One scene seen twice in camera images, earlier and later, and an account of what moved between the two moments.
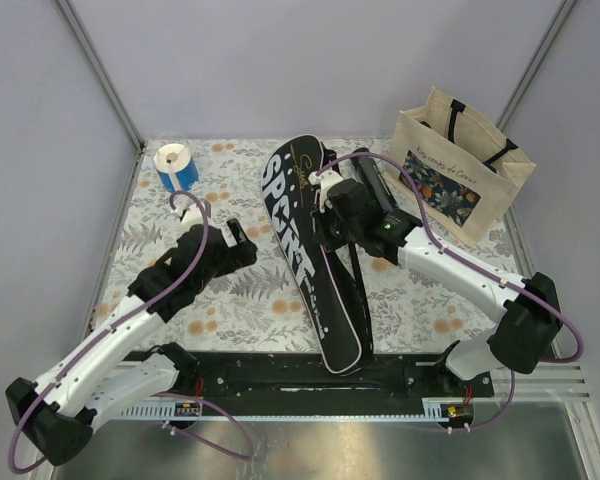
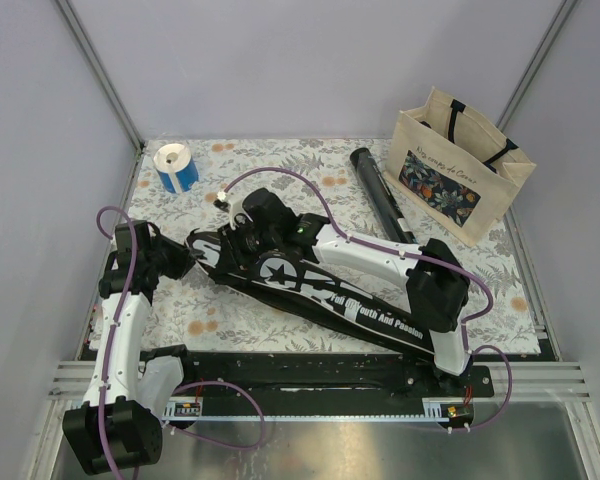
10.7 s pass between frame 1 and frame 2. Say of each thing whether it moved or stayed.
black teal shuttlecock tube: stayed
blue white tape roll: stayed
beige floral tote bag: stayed
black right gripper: moved
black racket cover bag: moved
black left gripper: moved
